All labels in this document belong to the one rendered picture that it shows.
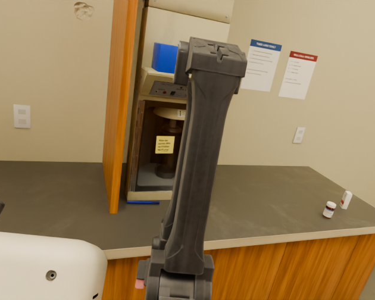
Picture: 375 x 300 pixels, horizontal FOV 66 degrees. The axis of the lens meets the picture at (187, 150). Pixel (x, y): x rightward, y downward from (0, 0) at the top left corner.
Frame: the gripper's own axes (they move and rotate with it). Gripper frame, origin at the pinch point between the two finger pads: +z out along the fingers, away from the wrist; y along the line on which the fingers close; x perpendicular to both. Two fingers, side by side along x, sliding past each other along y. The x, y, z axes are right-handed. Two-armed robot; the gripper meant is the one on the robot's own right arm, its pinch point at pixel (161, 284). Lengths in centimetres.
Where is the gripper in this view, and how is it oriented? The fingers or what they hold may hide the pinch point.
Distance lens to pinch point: 86.8
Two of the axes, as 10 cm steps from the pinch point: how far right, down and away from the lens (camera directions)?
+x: -0.3, 7.4, -6.8
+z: -1.7, 6.6, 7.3
